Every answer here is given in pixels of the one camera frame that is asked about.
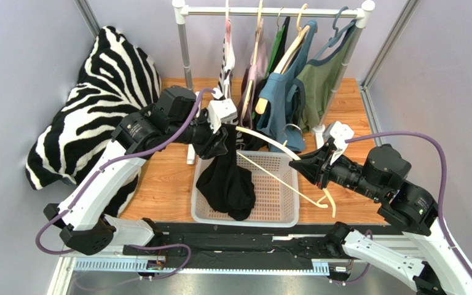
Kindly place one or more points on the blue ribbed tank top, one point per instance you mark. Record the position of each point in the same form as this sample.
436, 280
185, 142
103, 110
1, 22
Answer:
278, 109

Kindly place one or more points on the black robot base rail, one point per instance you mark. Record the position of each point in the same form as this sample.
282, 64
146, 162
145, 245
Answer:
216, 248

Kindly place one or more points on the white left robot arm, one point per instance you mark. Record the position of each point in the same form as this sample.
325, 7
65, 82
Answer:
176, 117

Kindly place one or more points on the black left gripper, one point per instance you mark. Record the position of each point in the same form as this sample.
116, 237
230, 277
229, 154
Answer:
214, 144

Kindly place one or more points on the white plastic laundry basket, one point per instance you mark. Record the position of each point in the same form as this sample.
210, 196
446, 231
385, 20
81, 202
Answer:
275, 186

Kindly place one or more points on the black white striped tank top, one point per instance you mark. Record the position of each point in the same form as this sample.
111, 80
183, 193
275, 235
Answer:
224, 88

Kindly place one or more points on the wooden hanger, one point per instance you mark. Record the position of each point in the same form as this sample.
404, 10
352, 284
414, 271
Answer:
288, 57

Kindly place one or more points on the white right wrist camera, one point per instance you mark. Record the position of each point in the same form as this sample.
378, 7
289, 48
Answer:
335, 136

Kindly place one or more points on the olive green tank top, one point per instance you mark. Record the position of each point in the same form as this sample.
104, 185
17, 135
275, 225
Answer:
311, 89

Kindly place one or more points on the pink lilac tank top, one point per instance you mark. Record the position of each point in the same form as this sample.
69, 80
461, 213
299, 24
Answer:
261, 67

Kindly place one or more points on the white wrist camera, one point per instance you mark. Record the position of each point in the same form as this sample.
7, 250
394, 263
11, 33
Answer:
335, 136
221, 112

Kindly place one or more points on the blue grey hanger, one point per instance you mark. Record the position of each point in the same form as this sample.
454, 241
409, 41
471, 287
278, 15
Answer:
334, 32

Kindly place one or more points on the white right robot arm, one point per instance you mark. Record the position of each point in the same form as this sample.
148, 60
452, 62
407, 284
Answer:
407, 207

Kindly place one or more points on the green hanger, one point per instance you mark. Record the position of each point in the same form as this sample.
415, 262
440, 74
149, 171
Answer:
278, 45

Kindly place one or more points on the beige hanger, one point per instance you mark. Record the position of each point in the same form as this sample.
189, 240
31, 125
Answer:
250, 83

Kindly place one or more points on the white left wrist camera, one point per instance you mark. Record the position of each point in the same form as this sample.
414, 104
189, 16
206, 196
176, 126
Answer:
221, 112

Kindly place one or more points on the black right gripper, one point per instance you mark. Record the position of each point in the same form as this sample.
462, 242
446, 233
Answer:
324, 166

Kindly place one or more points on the zebra striped pillow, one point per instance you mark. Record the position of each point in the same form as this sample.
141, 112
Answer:
115, 80

